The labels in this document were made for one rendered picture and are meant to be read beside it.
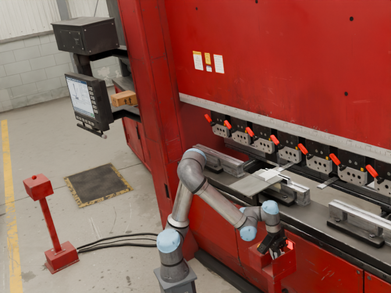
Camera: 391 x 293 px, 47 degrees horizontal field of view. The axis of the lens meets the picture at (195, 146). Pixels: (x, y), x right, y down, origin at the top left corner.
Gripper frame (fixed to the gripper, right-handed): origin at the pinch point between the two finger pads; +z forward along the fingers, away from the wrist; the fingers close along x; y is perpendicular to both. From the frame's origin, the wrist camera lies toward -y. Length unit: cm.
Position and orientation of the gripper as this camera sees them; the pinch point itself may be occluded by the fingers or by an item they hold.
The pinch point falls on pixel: (275, 261)
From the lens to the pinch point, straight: 247.0
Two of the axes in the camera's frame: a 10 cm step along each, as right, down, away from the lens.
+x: -5.2, -2.8, 8.1
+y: 8.3, -3.9, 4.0
